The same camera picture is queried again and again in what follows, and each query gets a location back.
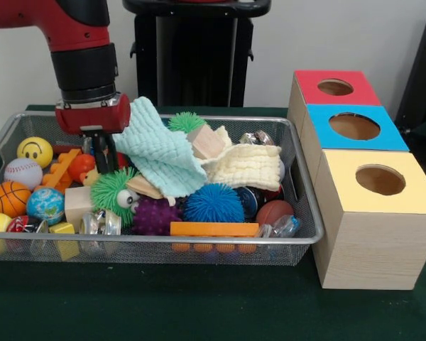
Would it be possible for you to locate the green spiky toy with eyes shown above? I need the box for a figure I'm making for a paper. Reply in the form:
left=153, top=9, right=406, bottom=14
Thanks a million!
left=90, top=166, right=143, bottom=227

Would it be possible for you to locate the globe print ball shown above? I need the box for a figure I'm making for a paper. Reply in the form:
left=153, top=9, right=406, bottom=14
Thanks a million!
left=26, top=187, right=66, bottom=227

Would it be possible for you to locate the orange basketball toy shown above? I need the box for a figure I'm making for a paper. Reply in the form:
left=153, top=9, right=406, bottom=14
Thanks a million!
left=0, top=180, right=32, bottom=218

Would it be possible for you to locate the white baseball toy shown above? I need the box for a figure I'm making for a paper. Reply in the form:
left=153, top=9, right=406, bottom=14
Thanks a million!
left=3, top=158, right=44, bottom=191

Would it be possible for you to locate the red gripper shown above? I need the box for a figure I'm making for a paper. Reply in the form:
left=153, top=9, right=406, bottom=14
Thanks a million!
left=55, top=92, right=132, bottom=175

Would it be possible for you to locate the yellow smiley ball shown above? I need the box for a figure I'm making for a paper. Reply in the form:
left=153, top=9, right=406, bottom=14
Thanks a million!
left=16, top=136, right=54, bottom=170

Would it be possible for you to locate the cream cloth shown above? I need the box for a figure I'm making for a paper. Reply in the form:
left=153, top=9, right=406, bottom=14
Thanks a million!
left=198, top=126, right=283, bottom=191

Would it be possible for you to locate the wooden three-hole box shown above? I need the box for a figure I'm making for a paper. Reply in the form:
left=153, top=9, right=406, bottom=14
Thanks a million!
left=286, top=70, right=426, bottom=291

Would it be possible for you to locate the mint green cloth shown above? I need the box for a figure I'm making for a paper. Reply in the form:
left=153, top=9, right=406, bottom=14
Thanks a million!
left=111, top=96, right=208, bottom=198

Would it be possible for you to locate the small orange building brick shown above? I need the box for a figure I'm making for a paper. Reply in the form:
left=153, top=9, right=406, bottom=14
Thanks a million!
left=35, top=148, right=82, bottom=195

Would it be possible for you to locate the yellow plush toy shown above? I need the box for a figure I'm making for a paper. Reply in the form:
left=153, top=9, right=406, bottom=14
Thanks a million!
left=80, top=169, right=101, bottom=188

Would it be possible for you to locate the blue spiky rubber ball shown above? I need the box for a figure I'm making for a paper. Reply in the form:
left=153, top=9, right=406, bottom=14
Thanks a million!
left=182, top=183, right=246, bottom=224

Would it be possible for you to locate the silver mesh bin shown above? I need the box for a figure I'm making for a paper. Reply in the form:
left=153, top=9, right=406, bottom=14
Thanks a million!
left=0, top=110, right=324, bottom=268

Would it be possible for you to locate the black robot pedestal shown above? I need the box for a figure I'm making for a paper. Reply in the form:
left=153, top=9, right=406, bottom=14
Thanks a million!
left=122, top=0, right=273, bottom=108

